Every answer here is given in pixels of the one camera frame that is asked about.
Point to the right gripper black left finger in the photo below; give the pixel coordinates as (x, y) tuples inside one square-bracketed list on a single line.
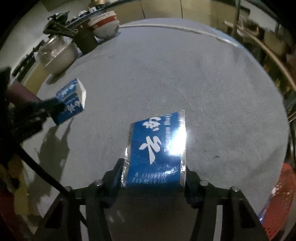
[(112, 182)]

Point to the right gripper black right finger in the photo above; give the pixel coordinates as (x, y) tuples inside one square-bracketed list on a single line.
[(193, 192)]

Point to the blue foil snack wrapper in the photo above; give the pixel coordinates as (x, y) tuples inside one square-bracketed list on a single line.
[(155, 156)]

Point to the blue snack box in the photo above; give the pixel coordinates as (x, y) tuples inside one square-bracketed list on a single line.
[(73, 96)]

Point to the maroon thermos bottle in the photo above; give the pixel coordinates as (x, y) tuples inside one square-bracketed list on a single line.
[(19, 94)]

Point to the red plastic mesh basket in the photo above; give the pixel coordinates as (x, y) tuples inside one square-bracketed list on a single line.
[(274, 214)]

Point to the black chopstick holder cup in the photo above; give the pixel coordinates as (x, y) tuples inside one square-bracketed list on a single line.
[(85, 40)]

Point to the red and white bowl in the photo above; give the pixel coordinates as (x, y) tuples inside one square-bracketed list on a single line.
[(105, 25)]

